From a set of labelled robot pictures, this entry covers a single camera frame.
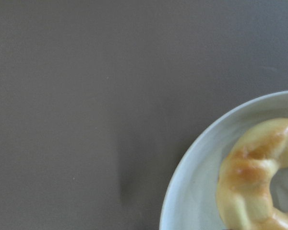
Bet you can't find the white shallow bowl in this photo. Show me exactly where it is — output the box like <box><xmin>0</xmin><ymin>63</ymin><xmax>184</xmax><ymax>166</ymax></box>
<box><xmin>159</xmin><ymin>91</ymin><xmax>288</xmax><ymax>230</ymax></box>

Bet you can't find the twisted ring donut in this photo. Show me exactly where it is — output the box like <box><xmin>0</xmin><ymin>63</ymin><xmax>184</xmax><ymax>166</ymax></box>
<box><xmin>216</xmin><ymin>118</ymin><xmax>288</xmax><ymax>230</ymax></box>

